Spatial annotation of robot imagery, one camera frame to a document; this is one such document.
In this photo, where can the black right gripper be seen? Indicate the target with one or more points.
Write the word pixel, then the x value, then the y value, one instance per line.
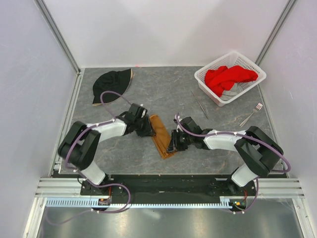
pixel 174 146

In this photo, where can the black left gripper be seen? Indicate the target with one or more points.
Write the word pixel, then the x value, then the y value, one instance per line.
pixel 148 131

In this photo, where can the orange cloth napkin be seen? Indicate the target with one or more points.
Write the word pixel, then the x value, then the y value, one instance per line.
pixel 162 138

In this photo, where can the silver knife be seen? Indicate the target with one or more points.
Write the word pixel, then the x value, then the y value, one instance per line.
pixel 200 105

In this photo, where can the silver fork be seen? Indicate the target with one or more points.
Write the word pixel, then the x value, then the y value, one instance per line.
pixel 255 110

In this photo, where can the white plastic basket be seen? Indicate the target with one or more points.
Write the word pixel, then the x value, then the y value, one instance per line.
pixel 230 59

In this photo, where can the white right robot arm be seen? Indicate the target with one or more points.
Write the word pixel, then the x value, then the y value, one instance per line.
pixel 258 151

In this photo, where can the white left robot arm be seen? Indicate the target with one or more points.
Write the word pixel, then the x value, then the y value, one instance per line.
pixel 80 143

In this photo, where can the black bucket hat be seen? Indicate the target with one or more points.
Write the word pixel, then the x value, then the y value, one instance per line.
pixel 115 81

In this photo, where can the grey cloth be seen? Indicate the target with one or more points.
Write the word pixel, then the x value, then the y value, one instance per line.
pixel 229 94

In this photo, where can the red cloth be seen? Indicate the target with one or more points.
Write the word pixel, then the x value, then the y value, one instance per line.
pixel 224 78

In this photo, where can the slotted cable duct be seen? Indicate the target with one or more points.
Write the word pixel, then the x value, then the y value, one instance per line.
pixel 111 203

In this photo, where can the aluminium front rail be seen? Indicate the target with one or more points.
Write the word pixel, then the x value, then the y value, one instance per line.
pixel 269 188

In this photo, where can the left aluminium frame post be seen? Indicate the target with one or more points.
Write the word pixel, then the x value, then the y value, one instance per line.
pixel 57 34

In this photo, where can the aluminium frame post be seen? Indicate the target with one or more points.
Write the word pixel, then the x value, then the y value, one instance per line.
pixel 57 34
pixel 276 29

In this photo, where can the right aluminium frame post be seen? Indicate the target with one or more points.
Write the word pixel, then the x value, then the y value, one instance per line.
pixel 276 29

